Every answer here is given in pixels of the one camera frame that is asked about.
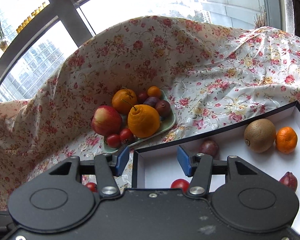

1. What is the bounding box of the large red tomato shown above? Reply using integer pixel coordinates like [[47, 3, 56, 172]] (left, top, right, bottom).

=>
[[170, 179, 190, 193]]

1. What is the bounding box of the brown kiwi fruit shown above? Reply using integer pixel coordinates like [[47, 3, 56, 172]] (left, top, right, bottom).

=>
[[244, 119, 276, 153]]

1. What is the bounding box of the dark purple passion fruit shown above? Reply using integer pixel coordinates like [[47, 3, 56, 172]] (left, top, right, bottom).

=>
[[279, 172, 298, 192]]

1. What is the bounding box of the mandarin orange with stem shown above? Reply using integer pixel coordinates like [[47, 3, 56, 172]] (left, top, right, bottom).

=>
[[275, 127, 298, 154]]

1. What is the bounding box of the small red cherry tomato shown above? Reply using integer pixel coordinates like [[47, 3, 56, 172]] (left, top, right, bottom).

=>
[[85, 182, 98, 193]]

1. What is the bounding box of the cherry tomato on plate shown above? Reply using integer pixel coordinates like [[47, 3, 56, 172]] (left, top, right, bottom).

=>
[[106, 134, 121, 148], [119, 128, 134, 144]]

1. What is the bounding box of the red apple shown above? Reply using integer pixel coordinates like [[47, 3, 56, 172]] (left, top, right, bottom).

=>
[[91, 106, 122, 137]]

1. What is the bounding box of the pale green fruit plate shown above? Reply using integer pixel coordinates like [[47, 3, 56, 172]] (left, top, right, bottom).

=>
[[103, 89, 177, 155]]

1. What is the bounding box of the large bumpy orange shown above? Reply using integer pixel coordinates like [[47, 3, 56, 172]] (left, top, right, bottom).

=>
[[127, 105, 160, 138]]

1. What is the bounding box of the orange behind apple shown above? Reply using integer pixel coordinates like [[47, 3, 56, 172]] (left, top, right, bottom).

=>
[[111, 88, 138, 115]]

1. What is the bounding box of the brown passion fruit on plate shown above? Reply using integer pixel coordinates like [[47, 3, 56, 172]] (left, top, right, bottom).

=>
[[155, 100, 171, 118]]

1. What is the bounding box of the purple plum on plate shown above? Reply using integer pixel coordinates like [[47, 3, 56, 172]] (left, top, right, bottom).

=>
[[143, 96, 160, 108]]

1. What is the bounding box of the white box with black rim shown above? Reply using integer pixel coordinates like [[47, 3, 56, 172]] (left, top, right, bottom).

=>
[[132, 101, 300, 234]]

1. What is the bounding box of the small kumquat orange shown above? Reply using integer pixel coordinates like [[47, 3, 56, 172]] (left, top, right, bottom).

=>
[[147, 86, 161, 98]]

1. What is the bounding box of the floral tablecloth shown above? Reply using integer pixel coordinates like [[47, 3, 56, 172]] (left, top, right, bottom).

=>
[[0, 16, 300, 210]]

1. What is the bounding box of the grey window frame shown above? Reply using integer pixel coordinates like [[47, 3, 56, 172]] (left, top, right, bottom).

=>
[[0, 0, 92, 85]]

